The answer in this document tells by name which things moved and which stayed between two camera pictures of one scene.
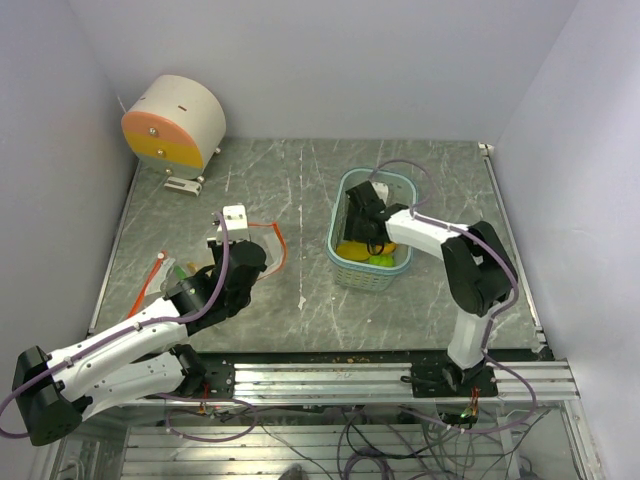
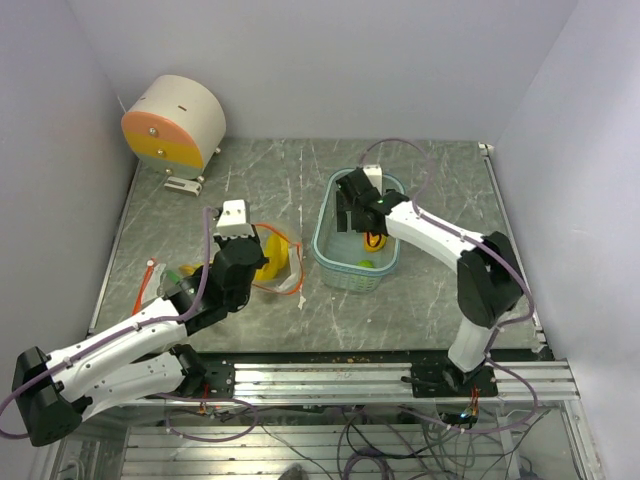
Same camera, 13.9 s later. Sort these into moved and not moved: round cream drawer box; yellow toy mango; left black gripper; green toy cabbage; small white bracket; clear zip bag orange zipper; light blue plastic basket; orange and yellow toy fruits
Moved: light blue plastic basket; green toy cabbage; yellow toy mango; clear zip bag orange zipper; orange and yellow toy fruits
Not moved: small white bracket; round cream drawer box; left black gripper
